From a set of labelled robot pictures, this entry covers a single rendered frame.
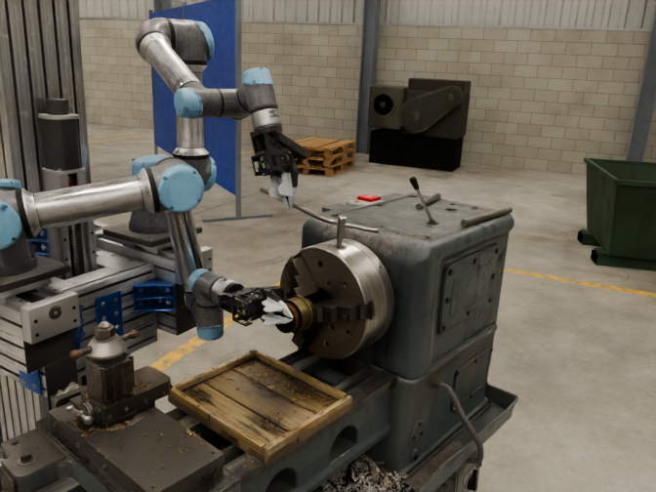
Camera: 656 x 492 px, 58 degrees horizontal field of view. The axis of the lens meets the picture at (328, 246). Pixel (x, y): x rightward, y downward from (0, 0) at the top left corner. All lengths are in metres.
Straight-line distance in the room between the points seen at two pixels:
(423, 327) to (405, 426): 0.31
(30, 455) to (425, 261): 1.00
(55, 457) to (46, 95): 1.01
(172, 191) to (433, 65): 10.32
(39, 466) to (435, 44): 10.83
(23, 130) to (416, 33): 10.29
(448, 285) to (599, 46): 9.74
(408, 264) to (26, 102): 1.13
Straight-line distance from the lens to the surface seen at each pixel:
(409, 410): 1.77
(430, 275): 1.60
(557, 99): 11.31
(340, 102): 12.23
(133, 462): 1.24
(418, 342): 1.66
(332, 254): 1.53
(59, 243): 1.88
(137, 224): 1.95
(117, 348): 1.28
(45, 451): 1.42
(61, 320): 1.62
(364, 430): 1.71
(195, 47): 1.94
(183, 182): 1.50
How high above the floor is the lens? 1.71
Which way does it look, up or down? 17 degrees down
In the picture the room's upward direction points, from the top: 3 degrees clockwise
